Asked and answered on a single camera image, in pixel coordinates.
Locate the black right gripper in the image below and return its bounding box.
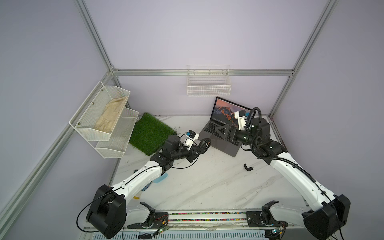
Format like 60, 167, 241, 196
214, 127, 257, 149

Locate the grey laptop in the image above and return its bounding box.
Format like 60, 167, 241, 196
198, 97, 251, 157

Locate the black mouse battery cover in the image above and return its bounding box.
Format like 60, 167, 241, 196
244, 164, 254, 172

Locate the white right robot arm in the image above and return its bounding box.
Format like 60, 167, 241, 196
212, 107, 351, 240

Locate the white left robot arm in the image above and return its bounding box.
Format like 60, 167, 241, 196
85, 135, 212, 239

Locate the light blue plastic scoop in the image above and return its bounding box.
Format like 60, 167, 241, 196
153, 173, 168, 184

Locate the green artificial grass mat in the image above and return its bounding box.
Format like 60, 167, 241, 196
129, 113, 177, 156

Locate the blue dotted work glove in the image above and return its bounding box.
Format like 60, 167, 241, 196
133, 182, 152, 200

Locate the white lower mesh shelf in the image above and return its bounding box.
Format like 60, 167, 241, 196
96, 108, 139, 159

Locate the white mesh shelf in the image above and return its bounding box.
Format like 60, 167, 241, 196
69, 82, 131, 142
96, 108, 139, 159

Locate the beige cloth in shelf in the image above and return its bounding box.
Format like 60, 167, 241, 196
94, 96, 128, 134

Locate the white upper mesh shelf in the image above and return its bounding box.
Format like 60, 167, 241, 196
69, 82, 131, 142

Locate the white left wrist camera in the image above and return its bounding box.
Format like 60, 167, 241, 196
184, 130, 199, 149

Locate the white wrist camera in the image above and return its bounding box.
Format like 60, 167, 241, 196
184, 130, 199, 149
234, 110, 249, 130

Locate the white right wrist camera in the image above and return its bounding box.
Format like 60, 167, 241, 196
234, 110, 249, 130

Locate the white wire wall basket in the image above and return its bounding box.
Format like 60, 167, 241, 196
187, 65, 232, 97

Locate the aluminium rail base frame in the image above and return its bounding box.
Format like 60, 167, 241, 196
111, 210, 314, 240

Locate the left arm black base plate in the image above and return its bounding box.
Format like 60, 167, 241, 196
126, 212, 169, 229

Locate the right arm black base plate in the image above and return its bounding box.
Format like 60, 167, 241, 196
246, 211, 287, 228

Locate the aluminium enclosure frame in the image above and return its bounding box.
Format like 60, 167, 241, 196
1, 1, 338, 232

